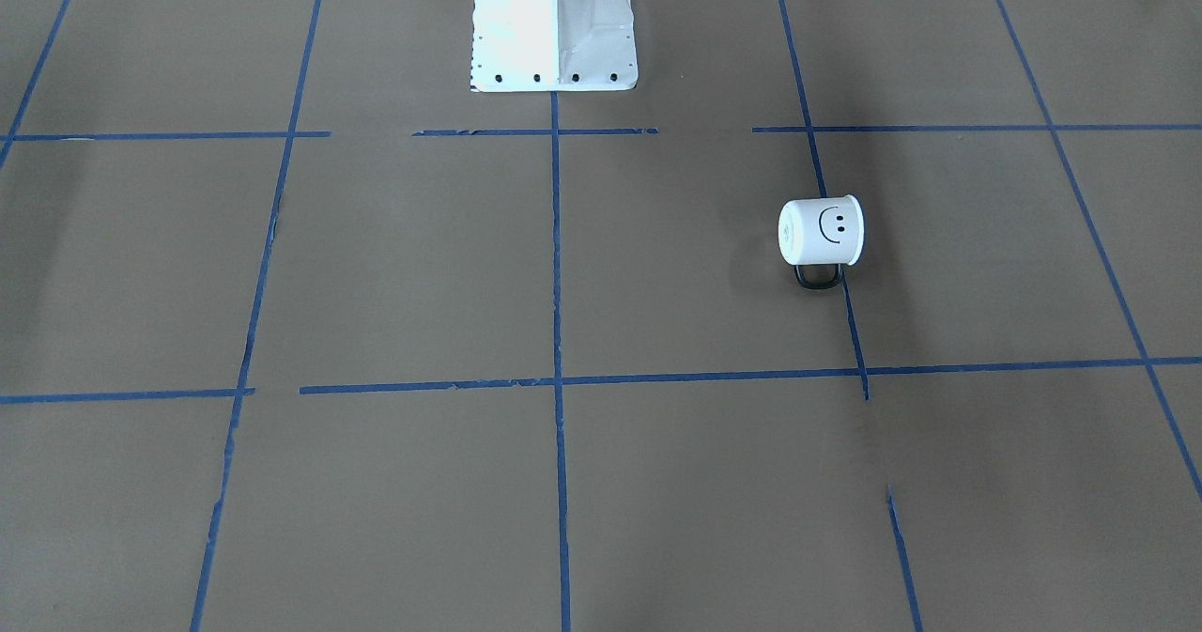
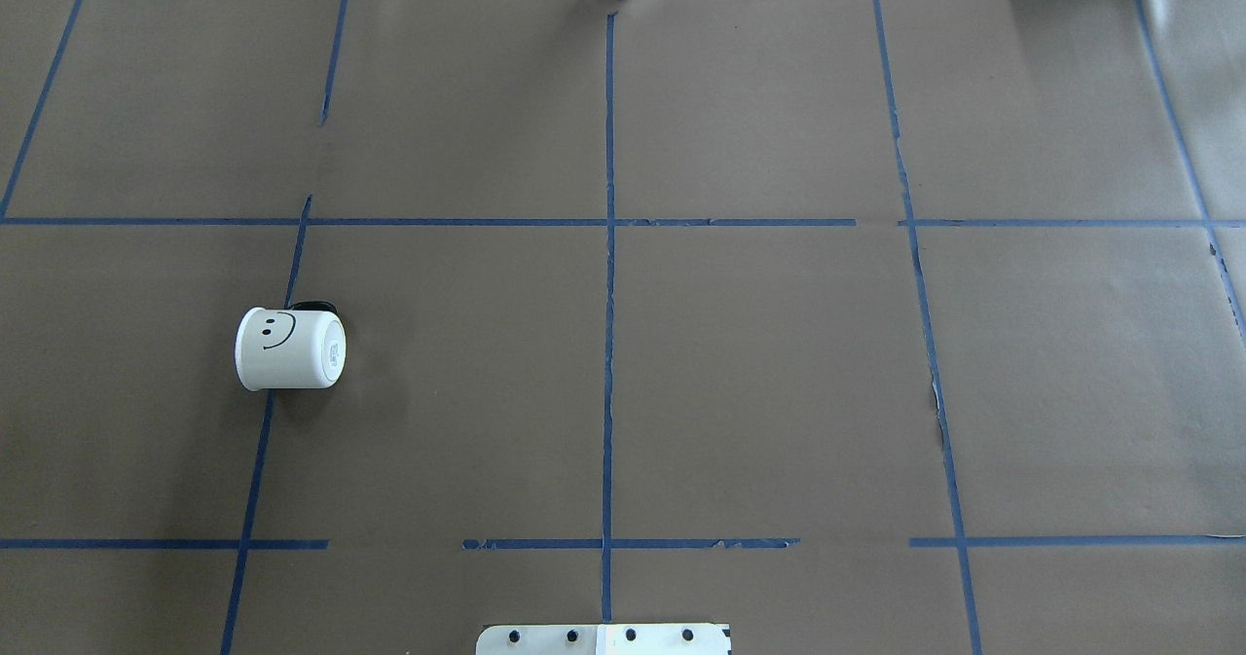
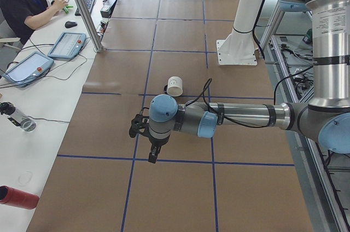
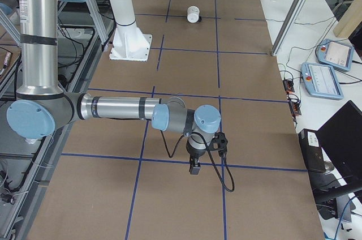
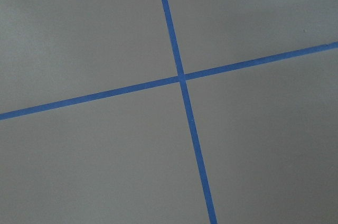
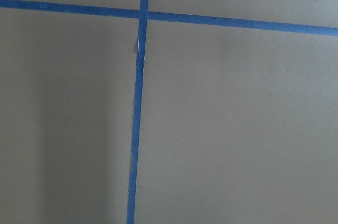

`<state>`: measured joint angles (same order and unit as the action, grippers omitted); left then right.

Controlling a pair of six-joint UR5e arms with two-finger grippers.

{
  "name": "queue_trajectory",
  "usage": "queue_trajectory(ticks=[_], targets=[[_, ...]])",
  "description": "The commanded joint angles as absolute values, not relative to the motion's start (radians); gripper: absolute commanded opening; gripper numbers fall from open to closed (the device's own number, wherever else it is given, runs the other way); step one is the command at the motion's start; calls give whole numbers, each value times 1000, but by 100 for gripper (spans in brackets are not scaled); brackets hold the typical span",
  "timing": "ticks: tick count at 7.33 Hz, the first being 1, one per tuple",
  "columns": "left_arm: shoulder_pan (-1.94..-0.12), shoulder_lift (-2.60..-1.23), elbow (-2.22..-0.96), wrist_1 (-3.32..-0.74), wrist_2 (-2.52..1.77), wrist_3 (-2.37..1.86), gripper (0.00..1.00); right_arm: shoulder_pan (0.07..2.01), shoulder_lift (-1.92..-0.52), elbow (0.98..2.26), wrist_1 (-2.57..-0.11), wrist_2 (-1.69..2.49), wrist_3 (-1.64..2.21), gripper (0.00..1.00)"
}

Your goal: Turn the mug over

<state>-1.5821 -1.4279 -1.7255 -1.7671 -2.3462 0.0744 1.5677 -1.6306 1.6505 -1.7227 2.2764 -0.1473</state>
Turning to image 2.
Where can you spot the white smiley face mug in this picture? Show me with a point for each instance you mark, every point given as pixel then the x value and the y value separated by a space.
pixel 304 347

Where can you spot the white camera post base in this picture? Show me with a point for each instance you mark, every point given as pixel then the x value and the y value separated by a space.
pixel 634 638

